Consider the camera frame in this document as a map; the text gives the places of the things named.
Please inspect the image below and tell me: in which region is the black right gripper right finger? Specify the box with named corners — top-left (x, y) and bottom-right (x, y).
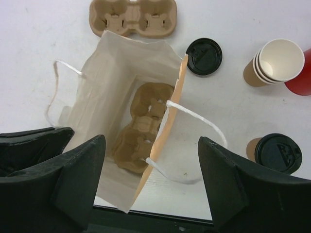
top-left (198, 137), bottom-right (311, 233)

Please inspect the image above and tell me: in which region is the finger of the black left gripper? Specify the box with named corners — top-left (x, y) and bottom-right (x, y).
top-left (0, 127), bottom-right (74, 177)

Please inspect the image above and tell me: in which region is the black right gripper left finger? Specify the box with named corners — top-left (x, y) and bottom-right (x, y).
top-left (0, 135), bottom-right (106, 233)

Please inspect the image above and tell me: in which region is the brown paper coffee cup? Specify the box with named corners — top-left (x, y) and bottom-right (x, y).
top-left (246, 137), bottom-right (261, 162)

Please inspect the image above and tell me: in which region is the black coffee cup lid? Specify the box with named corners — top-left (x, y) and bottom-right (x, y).
top-left (254, 133), bottom-right (302, 175)

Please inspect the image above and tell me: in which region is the brown pulp cup carrier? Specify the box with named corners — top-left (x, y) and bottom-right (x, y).
top-left (112, 83), bottom-right (174, 173)
top-left (89, 0), bottom-right (177, 38)

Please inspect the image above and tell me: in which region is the brown paper bag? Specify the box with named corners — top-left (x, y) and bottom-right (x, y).
top-left (45, 29), bottom-right (228, 214)

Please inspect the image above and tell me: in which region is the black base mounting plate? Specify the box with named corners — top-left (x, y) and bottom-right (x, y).
top-left (85, 206), bottom-right (217, 233)

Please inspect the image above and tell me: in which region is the red cylindrical holder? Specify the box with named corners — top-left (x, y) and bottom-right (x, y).
top-left (285, 49), bottom-right (311, 96)

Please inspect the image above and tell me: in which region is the stack of paper cups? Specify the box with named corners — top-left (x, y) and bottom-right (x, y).
top-left (243, 38), bottom-right (305, 87)

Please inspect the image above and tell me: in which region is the stack of black lids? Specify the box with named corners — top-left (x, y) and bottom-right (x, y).
top-left (186, 38), bottom-right (223, 76)

